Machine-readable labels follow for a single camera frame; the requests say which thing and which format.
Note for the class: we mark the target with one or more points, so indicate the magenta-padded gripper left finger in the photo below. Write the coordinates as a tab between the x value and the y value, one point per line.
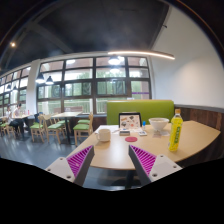
60	166

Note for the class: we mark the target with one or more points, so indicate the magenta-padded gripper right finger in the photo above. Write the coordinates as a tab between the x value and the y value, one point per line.
163	166

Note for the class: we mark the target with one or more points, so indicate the yellow drink bottle orange cap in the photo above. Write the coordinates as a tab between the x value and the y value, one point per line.
175	133

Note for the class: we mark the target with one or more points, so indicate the small white flat device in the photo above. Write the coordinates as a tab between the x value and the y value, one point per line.
142	133

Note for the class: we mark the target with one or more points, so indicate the flat round red coaster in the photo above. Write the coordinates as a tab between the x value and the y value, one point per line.
131	139

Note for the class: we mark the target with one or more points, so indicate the white bowl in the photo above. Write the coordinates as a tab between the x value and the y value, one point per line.
158	123

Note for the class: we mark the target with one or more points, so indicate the wooden chairs with green seats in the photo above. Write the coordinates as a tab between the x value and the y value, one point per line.
81	127

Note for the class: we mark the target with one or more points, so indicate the small blue-capped bottle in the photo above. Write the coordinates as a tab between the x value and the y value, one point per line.
144	125

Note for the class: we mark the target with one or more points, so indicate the small dark grey box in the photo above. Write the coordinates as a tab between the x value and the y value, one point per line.
124	132

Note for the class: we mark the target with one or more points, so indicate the wooden dining table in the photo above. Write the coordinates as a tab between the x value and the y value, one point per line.
66	114

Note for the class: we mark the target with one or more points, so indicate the white ribbed mug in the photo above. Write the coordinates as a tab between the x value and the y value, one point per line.
104	135

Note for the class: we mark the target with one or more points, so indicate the black tablet with stickers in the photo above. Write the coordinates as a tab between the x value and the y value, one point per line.
130	121

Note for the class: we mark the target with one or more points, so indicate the green upholstered bench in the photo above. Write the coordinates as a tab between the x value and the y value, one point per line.
150	108

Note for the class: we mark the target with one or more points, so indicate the person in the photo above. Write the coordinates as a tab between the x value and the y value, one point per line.
11	120
18	111

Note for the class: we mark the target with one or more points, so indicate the black pendant lamps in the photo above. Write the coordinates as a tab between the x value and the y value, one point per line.
49	81

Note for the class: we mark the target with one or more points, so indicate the long curved linear light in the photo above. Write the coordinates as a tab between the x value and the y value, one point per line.
143	52

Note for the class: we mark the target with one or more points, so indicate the dark-framed window wall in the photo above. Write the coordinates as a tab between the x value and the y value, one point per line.
95	83

